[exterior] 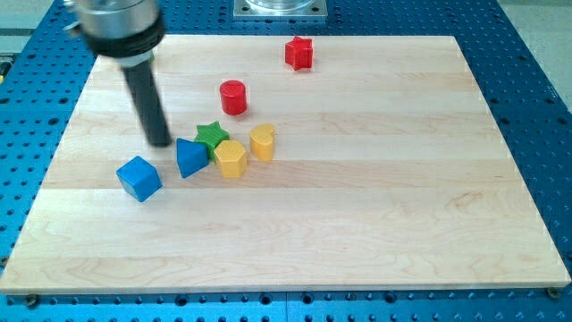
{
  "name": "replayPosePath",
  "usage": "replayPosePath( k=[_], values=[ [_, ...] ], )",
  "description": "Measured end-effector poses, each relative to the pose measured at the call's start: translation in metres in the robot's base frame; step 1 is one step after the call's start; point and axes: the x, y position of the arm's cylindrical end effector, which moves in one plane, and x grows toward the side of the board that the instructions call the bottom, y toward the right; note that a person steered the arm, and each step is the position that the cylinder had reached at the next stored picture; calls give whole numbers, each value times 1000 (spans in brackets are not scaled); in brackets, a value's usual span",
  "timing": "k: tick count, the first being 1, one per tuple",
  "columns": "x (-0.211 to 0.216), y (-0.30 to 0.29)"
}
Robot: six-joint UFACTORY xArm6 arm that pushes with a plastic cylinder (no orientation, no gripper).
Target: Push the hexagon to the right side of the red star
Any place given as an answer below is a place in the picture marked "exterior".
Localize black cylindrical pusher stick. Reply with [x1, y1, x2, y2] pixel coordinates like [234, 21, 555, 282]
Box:
[122, 62, 172, 147]

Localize green star block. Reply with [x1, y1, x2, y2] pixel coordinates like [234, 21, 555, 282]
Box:
[194, 121, 230, 161]

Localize yellow hexagon block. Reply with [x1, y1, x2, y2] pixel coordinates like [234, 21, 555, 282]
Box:
[214, 140, 248, 179]

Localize red star block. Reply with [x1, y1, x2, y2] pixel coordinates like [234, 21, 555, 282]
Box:
[284, 36, 314, 71]

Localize blue triangle block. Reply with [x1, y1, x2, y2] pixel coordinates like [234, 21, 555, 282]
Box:
[176, 138, 209, 178]

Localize red cylinder block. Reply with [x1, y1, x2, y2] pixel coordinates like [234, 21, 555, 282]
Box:
[219, 80, 248, 115]

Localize blue cube block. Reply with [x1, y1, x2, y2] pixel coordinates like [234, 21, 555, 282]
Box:
[116, 157, 163, 202]

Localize yellow heart block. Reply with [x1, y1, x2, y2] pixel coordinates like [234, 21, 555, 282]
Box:
[249, 123, 275, 162]

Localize light wooden board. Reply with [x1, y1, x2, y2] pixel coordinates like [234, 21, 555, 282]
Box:
[1, 35, 570, 294]

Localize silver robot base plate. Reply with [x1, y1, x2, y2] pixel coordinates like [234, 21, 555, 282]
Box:
[232, 0, 328, 21]

